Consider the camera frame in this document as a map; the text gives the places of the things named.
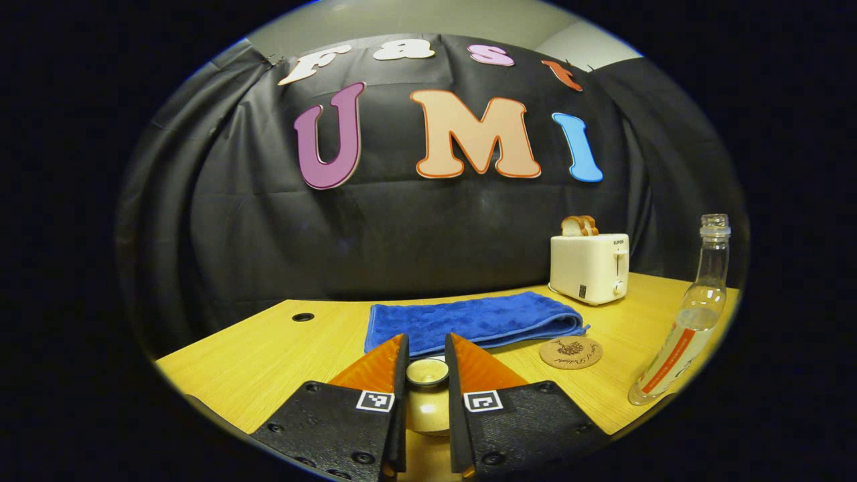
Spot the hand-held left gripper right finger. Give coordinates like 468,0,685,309
445,333,610,479

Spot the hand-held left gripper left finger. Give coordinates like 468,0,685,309
251,333,410,479

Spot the round cork coaster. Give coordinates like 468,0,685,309
540,336,603,370

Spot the clear plastic water bottle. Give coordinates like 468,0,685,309
628,214,732,406

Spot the blue folded towel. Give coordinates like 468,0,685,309
364,291,591,357

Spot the cream toaster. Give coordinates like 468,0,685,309
548,233,631,307

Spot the black backdrop cloth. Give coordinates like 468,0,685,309
115,33,749,359

